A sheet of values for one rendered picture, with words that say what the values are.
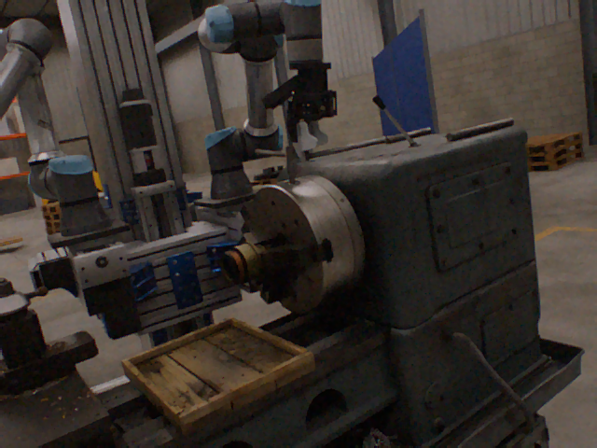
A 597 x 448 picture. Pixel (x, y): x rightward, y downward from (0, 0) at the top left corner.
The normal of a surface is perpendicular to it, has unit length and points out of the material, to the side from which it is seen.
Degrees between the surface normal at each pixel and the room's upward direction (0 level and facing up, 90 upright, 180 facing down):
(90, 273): 90
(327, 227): 68
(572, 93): 90
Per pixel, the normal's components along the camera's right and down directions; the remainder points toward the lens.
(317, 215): 0.38, -0.48
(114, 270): 0.48, 0.07
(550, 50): -0.78, 0.25
